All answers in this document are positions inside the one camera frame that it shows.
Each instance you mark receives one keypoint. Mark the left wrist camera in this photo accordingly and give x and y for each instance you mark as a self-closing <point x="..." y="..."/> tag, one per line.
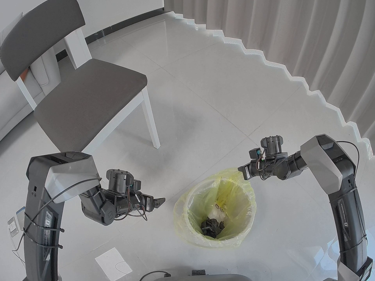
<point x="136" y="185"/>

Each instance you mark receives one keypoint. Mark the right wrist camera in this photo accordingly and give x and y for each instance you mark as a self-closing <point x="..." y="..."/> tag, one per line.
<point x="254" y="153"/>

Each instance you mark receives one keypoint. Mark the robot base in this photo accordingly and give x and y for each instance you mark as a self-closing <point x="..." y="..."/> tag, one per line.
<point x="202" y="277"/>

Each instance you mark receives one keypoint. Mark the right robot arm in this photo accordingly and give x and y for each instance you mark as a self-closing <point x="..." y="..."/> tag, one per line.
<point x="345" y="215"/>

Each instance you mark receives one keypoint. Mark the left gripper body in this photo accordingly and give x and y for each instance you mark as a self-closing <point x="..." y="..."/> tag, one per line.
<point x="143" y="202"/>

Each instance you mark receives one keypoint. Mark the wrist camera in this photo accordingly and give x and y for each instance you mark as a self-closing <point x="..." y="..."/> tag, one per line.
<point x="136" y="185"/>
<point x="254" y="153"/>

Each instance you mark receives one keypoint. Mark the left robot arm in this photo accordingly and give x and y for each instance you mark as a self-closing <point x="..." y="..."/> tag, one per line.
<point x="41" y="215"/>

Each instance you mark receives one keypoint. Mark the white sofa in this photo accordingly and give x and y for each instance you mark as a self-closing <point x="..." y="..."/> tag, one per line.
<point x="17" y="107"/>

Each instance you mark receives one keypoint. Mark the yellow plastic bag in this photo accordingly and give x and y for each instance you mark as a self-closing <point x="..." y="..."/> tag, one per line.
<point x="187" y="215"/>

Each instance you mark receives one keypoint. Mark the white trash bin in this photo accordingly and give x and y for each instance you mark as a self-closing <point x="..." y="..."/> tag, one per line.
<point x="247" y="221"/>

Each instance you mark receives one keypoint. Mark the crumpled black plastic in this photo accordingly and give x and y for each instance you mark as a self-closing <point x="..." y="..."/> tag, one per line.
<point x="212" y="227"/>

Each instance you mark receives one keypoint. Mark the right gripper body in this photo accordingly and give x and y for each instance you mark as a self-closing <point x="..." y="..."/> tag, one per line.
<point x="252" y="170"/>

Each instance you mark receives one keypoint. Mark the grey white chair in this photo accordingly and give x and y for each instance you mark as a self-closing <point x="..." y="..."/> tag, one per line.
<point x="88" y="104"/>

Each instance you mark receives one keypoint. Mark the white curtain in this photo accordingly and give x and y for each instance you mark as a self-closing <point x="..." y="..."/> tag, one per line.
<point x="293" y="25"/>

